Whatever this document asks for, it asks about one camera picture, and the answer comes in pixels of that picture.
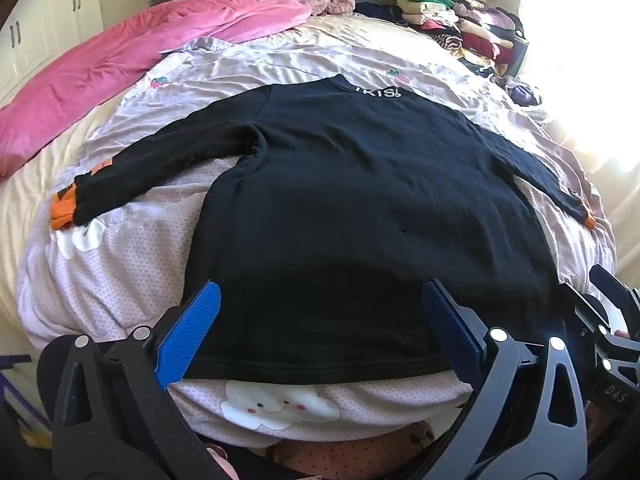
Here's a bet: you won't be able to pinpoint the heap of purple small clothes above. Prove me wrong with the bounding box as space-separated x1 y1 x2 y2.
492 74 548 121

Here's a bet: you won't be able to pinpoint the lilac printed bed cover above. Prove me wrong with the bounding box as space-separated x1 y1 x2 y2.
15 35 618 448

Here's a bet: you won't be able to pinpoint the beige bed sheet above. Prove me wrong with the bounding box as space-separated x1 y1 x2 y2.
0 12 476 321

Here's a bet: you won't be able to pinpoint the person's dotted pink pyjamas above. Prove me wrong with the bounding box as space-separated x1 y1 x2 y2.
205 420 441 480

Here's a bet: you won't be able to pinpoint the black long-sleeved sweater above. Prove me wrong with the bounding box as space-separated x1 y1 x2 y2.
50 74 596 393

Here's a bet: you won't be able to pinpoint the pile of folded clothes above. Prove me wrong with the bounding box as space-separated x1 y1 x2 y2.
396 0 526 78

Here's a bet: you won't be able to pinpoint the dark nightstand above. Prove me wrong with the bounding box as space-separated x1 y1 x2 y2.
505 25 530 76

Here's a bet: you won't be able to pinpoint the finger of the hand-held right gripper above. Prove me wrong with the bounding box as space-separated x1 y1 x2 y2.
557 284 608 333
590 264 640 318

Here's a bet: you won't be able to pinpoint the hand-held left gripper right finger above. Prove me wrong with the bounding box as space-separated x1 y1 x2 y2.
415 280 588 480

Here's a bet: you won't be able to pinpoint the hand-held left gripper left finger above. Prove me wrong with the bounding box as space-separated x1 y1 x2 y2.
51 281 236 480

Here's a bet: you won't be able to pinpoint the pink fluffy garment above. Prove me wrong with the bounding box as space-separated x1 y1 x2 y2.
301 0 357 18

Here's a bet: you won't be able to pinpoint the white wardrobe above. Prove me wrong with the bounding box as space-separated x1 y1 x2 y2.
0 0 103 106

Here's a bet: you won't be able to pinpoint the pink quilt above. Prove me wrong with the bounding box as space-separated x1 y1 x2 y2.
0 0 313 181

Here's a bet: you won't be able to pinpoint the cream curtain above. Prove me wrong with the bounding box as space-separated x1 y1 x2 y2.
520 0 640 201

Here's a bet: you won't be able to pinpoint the dark navy garment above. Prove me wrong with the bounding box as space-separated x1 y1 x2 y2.
352 2 411 28

